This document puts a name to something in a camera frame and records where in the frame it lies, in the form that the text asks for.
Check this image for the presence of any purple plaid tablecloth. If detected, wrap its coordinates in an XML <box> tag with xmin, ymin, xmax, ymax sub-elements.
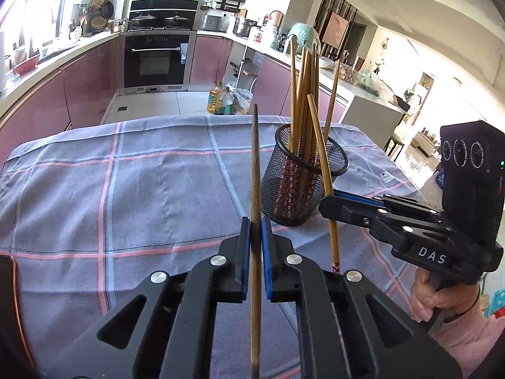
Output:
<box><xmin>1</xmin><ymin>116</ymin><xmax>422</xmax><ymax>378</ymax></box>

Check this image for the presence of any pink sleeve forearm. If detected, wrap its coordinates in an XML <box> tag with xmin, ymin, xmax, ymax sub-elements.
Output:
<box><xmin>432</xmin><ymin>304</ymin><xmax>504</xmax><ymax>378</ymax></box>

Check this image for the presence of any black mesh utensil cup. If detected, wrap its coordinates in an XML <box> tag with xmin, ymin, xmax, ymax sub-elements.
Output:
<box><xmin>261</xmin><ymin>124</ymin><xmax>325</xmax><ymax>227</ymax></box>

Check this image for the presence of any black built-in oven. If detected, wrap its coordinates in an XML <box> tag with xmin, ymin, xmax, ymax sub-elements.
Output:
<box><xmin>120</xmin><ymin>29</ymin><xmax>196</xmax><ymax>95</ymax></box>

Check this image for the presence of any dark oil bottle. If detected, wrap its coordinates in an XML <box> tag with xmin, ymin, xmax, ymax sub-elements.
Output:
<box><xmin>216</xmin><ymin>87</ymin><xmax>234</xmax><ymax>115</ymax></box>

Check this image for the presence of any black range hood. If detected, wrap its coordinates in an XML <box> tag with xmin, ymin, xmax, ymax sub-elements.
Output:
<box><xmin>128</xmin><ymin>0</ymin><xmax>201</xmax><ymax>31</ymax></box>

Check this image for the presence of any pink bowl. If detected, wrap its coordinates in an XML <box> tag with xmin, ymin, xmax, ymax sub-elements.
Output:
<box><xmin>14</xmin><ymin>54</ymin><xmax>39</xmax><ymax>76</ymax></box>

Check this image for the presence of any bamboo chopstick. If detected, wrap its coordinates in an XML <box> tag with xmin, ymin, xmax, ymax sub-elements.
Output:
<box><xmin>309</xmin><ymin>43</ymin><xmax>321</xmax><ymax>159</ymax></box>
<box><xmin>289</xmin><ymin>34</ymin><xmax>298</xmax><ymax>153</ymax></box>
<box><xmin>294</xmin><ymin>47</ymin><xmax>311</xmax><ymax>156</ymax></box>
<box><xmin>324</xmin><ymin>59</ymin><xmax>341</xmax><ymax>141</ymax></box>
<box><xmin>249</xmin><ymin>104</ymin><xmax>262</xmax><ymax>378</ymax></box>
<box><xmin>310</xmin><ymin>99</ymin><xmax>341</xmax><ymax>274</ymax></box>
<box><xmin>301</xmin><ymin>45</ymin><xmax>315</xmax><ymax>163</ymax></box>

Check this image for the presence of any black camera box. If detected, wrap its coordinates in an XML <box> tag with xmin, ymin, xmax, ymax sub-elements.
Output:
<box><xmin>440</xmin><ymin>120</ymin><xmax>505</xmax><ymax>247</ymax></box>

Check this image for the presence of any person right hand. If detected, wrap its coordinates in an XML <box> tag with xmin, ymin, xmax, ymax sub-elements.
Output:
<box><xmin>410</xmin><ymin>268</ymin><xmax>480</xmax><ymax>322</ymax></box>

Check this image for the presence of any cooking oil bottle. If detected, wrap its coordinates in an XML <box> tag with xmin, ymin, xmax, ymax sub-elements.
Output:
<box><xmin>207</xmin><ymin>81</ymin><xmax>223</xmax><ymax>115</ymax></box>

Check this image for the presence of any steel stock pot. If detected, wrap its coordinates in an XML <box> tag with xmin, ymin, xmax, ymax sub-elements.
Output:
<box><xmin>233</xmin><ymin>17</ymin><xmax>258</xmax><ymax>38</ymax></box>

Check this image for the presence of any teal round appliance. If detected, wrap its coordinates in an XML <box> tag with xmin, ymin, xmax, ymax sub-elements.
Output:
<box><xmin>287</xmin><ymin>22</ymin><xmax>321</xmax><ymax>55</ymax></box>

